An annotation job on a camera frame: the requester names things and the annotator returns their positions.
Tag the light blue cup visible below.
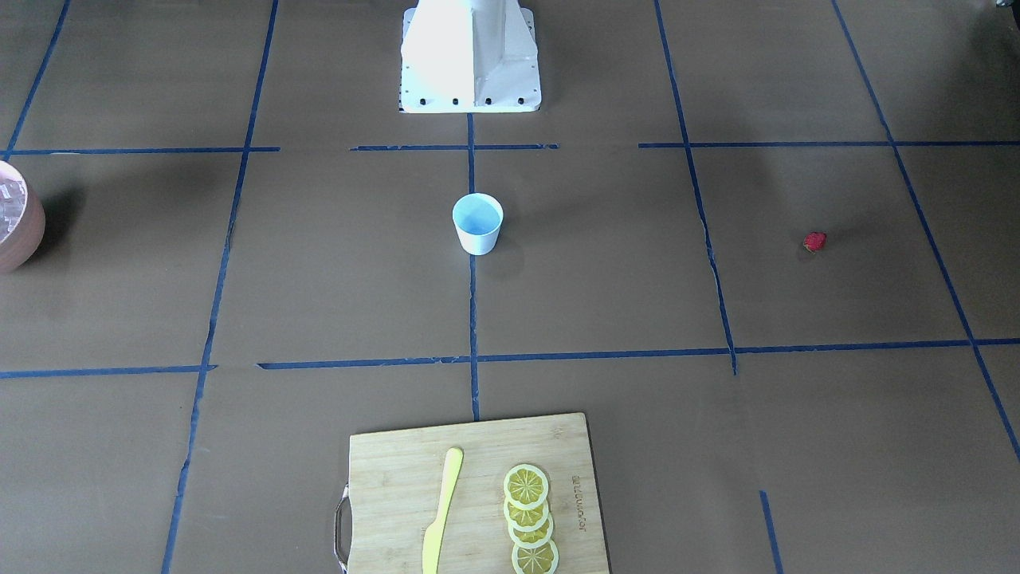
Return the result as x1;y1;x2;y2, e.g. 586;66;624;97
452;192;505;257

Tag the pink bowl of ice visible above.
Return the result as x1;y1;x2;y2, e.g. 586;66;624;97
1;161;46;273

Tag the yellow plastic knife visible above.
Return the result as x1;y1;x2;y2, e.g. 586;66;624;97
420;447;464;573

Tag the bamboo cutting board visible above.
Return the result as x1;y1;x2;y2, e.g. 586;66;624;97
334;413;610;573

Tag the red strawberry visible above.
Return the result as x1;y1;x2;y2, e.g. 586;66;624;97
802;231;828;254

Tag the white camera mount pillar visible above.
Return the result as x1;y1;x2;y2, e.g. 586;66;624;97
398;1;542;114

